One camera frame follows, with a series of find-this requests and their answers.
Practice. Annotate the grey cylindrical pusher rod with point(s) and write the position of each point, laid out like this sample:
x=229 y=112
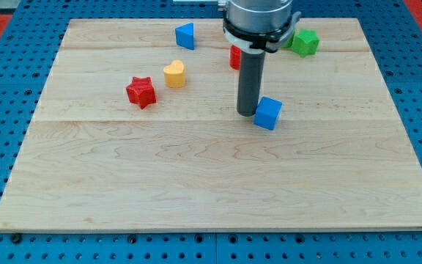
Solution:
x=249 y=84

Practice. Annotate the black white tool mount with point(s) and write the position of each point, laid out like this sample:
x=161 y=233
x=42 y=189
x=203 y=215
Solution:
x=256 y=43

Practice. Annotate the blue cube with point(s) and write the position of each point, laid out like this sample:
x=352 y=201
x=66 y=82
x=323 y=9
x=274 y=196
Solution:
x=267 y=113

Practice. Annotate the green block behind arm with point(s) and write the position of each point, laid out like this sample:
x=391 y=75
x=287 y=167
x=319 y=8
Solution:
x=290 y=40

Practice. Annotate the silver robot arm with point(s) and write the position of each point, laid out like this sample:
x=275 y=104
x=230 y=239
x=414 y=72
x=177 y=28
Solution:
x=256 y=27

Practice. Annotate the green star block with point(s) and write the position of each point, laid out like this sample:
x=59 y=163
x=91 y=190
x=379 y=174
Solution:
x=305 y=42

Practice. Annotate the red star block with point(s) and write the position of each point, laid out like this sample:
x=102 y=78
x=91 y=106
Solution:
x=141 y=92

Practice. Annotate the red cylinder block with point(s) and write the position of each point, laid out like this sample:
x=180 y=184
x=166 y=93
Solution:
x=234 y=57

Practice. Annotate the blue triangle block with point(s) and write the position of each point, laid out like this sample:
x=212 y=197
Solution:
x=185 y=36

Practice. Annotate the yellow heart block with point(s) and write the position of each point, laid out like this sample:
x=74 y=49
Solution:
x=174 y=74

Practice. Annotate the wooden board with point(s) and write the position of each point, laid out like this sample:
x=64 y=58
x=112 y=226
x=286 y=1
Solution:
x=338 y=160

